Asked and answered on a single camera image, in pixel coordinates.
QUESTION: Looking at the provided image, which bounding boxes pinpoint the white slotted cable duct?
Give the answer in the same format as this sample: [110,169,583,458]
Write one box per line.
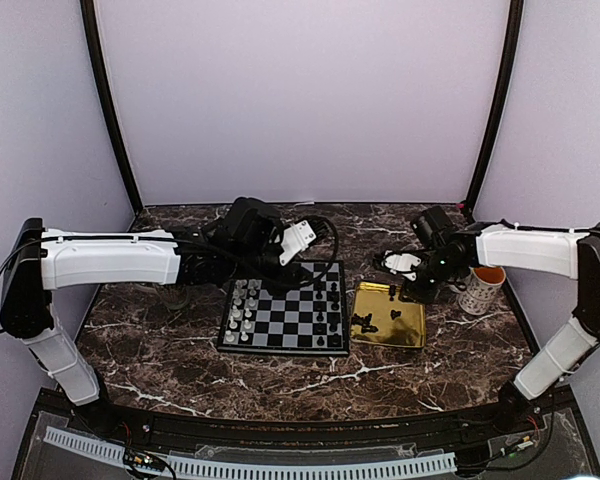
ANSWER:
[44,427,457,480]

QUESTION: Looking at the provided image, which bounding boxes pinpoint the black front rail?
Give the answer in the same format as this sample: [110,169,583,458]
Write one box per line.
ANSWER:
[115,406,496,447]

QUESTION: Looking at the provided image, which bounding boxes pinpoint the black frame post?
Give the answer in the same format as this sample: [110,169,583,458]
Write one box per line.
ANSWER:
[461,0,525,218]
[79,0,144,215]

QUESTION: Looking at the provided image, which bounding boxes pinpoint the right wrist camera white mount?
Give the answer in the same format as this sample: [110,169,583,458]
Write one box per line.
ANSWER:
[374,251,421,281]

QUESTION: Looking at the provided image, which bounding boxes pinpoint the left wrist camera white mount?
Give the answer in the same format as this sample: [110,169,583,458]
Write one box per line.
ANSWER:
[279,220,316,266]

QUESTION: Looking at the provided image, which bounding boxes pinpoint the yellow inside cactus mug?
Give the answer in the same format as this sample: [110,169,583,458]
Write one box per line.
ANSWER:
[458,266,506,316]

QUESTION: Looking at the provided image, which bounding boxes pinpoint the left black frame post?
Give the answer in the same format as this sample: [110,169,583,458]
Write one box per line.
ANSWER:
[79,0,144,215]

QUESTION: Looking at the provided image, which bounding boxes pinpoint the gold metal tray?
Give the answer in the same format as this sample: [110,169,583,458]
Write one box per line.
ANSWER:
[349,281,426,350]

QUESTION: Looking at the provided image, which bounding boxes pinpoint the right black frame post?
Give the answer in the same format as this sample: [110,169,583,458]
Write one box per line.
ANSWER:
[461,0,525,218]

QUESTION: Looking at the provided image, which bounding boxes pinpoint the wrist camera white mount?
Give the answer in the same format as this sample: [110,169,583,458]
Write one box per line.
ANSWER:
[374,251,421,281]
[279,220,316,266]

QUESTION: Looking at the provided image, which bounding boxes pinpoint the black white chess board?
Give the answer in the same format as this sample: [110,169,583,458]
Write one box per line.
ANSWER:
[216,260,350,357]

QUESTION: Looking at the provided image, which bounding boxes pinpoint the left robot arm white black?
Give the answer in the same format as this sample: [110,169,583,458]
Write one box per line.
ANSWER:
[0,197,339,436]

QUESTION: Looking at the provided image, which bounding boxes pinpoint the tall cactus print mug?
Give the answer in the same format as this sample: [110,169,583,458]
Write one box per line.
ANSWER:
[134,283,192,311]

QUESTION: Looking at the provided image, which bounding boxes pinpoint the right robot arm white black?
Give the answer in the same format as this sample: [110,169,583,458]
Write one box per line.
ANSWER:
[374,206,600,434]

